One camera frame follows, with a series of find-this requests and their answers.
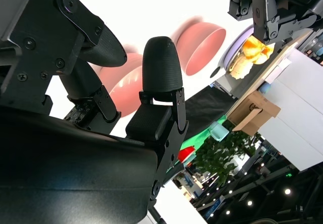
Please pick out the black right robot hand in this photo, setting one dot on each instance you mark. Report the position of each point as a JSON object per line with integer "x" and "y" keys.
{"x": 75, "y": 171}

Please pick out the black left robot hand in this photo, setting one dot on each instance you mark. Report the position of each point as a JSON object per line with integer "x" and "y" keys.
{"x": 265, "y": 7}

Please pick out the pink plastic bowl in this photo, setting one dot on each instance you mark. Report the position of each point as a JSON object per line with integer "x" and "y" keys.
{"x": 126, "y": 92}
{"x": 207, "y": 50}

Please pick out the yellow toy food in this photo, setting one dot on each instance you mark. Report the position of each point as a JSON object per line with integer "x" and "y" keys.
{"x": 257, "y": 50}

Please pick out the lavender round basin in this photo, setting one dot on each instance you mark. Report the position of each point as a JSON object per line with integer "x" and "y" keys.
{"x": 236, "y": 48}

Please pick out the beige toy food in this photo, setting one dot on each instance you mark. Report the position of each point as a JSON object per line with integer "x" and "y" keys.
{"x": 239, "y": 68}

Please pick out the black round table grommet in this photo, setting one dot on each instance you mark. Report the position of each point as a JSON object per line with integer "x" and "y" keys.
{"x": 215, "y": 72}

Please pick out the brown cardboard box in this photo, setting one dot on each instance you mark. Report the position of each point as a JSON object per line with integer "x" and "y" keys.
{"x": 252, "y": 113}

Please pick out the black backdrop cloth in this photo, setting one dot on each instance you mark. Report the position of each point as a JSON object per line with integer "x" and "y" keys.
{"x": 202, "y": 108}

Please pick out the green cloth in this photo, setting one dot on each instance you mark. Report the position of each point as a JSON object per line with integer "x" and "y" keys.
{"x": 202, "y": 135}

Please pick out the teal plastic cup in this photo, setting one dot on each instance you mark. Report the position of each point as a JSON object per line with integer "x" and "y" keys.
{"x": 219, "y": 130}

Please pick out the green leafy plant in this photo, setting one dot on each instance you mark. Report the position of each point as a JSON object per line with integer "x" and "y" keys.
{"x": 219, "y": 158}

